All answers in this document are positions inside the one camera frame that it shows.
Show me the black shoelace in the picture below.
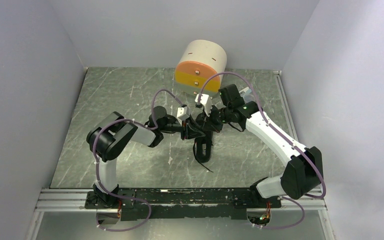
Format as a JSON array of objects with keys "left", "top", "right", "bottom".
[{"left": 186, "top": 119, "right": 221, "bottom": 173}]

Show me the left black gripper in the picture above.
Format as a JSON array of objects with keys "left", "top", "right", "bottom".
[{"left": 160, "top": 115, "right": 206, "bottom": 141}]

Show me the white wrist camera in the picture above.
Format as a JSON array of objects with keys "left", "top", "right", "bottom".
[
  {"left": 195, "top": 94, "right": 213, "bottom": 117},
  {"left": 176, "top": 106, "right": 191, "bottom": 124}
]

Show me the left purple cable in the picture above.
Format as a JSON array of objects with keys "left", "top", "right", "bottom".
[{"left": 92, "top": 88, "right": 185, "bottom": 233}]

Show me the round cream drawer cabinet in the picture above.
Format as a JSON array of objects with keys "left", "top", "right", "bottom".
[{"left": 173, "top": 39, "right": 227, "bottom": 97}]

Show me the black shoe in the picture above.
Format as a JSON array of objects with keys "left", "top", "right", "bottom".
[{"left": 193, "top": 113, "right": 213, "bottom": 164}]

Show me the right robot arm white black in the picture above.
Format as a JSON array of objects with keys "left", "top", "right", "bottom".
[{"left": 195, "top": 84, "right": 323, "bottom": 207}]

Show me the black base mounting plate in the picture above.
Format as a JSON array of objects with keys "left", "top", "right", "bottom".
[{"left": 84, "top": 187, "right": 282, "bottom": 221}]

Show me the aluminium frame rail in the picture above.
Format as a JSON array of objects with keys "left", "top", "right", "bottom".
[{"left": 34, "top": 188, "right": 327, "bottom": 212}]

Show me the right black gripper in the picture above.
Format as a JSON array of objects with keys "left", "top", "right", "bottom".
[{"left": 200, "top": 103, "right": 232, "bottom": 133}]

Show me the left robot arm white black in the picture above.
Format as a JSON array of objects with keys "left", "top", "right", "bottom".
[{"left": 86, "top": 106, "right": 213, "bottom": 208}]

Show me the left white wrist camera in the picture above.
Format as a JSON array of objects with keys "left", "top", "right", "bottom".
[{"left": 176, "top": 106, "right": 191, "bottom": 124}]

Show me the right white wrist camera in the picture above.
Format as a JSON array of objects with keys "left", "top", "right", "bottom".
[{"left": 195, "top": 94, "right": 213, "bottom": 117}]

